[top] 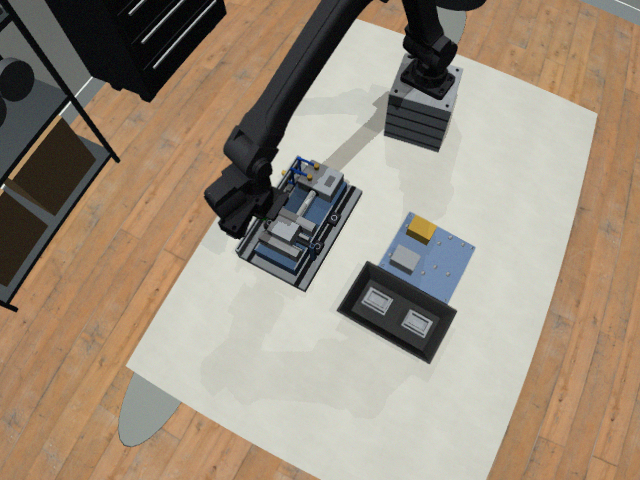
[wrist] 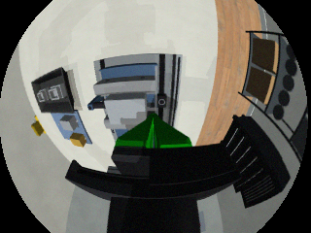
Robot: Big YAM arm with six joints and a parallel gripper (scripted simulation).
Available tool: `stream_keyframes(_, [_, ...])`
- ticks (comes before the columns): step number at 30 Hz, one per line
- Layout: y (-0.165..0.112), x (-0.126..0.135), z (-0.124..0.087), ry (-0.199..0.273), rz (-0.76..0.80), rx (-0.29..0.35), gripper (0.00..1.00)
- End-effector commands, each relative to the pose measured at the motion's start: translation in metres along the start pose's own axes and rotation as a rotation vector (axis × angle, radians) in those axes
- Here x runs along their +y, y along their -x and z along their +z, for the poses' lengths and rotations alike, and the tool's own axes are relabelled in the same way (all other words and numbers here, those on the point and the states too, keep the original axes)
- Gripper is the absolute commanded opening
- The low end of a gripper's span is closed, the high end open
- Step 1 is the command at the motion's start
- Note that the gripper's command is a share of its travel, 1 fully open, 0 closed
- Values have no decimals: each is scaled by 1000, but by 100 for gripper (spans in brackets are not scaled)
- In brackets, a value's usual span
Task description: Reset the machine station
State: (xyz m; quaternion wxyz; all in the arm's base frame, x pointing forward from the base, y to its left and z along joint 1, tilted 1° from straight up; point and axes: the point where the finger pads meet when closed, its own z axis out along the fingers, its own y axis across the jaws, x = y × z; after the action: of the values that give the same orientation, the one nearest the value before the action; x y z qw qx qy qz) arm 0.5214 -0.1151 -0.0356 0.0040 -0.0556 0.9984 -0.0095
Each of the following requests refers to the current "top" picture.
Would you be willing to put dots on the yellow brass block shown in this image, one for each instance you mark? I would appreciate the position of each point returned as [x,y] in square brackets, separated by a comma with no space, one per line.
[421,229]

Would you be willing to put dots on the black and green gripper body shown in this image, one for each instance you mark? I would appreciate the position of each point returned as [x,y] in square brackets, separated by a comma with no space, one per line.
[280,199]

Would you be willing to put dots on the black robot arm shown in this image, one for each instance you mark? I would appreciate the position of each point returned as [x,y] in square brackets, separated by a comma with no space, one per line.
[265,123]

